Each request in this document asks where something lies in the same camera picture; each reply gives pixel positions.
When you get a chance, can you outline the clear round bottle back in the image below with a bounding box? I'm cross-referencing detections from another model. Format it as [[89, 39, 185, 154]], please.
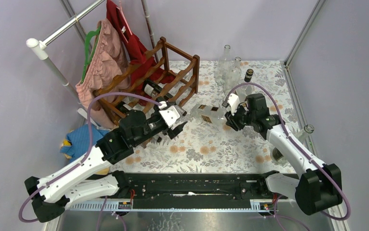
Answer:
[[223, 57, 242, 94]]

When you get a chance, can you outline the white slotted cable duct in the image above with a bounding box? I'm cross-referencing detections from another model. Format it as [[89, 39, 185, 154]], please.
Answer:
[[70, 197, 273, 212]]

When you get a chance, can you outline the pink hanging garment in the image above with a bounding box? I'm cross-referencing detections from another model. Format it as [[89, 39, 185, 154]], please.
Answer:
[[76, 19, 130, 129]]

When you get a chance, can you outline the yellow cloth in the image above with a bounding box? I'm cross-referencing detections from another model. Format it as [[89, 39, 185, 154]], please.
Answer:
[[60, 139, 110, 176]]

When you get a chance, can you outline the silver clothes rail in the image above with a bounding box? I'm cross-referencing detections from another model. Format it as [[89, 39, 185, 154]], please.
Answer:
[[26, 0, 105, 104]]

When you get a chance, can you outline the purple cable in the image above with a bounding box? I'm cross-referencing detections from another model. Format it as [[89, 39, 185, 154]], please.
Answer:
[[222, 82, 352, 231], [18, 92, 163, 223]]

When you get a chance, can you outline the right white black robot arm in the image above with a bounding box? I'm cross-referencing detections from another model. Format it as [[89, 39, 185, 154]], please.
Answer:
[[225, 93, 343, 215]]

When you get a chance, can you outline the blue cloth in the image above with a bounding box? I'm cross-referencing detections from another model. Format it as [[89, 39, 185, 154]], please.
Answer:
[[60, 123, 110, 160]]

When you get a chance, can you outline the clear bottle black cap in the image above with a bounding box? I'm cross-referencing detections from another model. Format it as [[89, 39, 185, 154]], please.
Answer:
[[191, 104, 226, 126], [235, 68, 255, 103]]

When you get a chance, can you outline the red hanging garment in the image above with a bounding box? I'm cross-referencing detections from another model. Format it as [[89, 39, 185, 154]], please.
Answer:
[[106, 0, 177, 107]]

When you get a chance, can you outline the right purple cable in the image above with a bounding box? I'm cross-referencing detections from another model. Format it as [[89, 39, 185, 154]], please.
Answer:
[[222, 82, 352, 231]]

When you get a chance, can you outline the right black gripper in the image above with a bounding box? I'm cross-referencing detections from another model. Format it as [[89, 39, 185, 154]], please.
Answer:
[[224, 103, 256, 131]]

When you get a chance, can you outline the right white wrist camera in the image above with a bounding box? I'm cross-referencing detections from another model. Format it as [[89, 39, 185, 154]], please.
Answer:
[[222, 93, 240, 115]]

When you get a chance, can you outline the clear bottle black cap rear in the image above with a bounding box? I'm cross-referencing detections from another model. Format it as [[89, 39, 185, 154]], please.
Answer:
[[235, 68, 255, 103]]

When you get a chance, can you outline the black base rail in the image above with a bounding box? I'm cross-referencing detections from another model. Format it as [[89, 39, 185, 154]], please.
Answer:
[[110, 173, 276, 203]]

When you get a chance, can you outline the green wine bottle silver neck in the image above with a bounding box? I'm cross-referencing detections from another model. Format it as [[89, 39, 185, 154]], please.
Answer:
[[142, 79, 187, 116]]

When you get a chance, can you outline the clear bottle black cap front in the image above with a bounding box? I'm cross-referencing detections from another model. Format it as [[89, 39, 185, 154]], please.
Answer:
[[191, 104, 226, 126]]

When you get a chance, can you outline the green wine bottle brown label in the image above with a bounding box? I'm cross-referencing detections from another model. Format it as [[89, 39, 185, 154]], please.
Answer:
[[117, 102, 153, 146]]

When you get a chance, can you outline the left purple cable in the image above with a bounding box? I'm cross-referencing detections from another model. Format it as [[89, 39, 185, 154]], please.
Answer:
[[18, 92, 163, 223]]

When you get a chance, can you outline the brown wooden wine rack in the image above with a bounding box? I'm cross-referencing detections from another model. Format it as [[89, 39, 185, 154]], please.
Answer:
[[93, 37, 200, 126]]

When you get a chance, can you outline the green clothes hanger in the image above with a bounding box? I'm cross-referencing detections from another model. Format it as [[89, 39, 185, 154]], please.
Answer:
[[80, 25, 102, 84]]

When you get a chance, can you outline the floral tablecloth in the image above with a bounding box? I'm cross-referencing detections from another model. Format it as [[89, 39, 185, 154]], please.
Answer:
[[111, 61, 301, 173]]

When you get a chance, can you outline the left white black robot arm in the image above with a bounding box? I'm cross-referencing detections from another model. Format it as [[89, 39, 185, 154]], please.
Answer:
[[25, 106, 187, 223]]

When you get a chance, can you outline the clear bottle dark label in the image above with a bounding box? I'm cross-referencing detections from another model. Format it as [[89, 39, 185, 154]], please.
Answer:
[[271, 124, 315, 166]]

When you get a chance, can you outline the clear tall bottle back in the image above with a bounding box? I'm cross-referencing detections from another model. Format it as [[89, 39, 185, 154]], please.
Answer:
[[214, 45, 231, 86]]

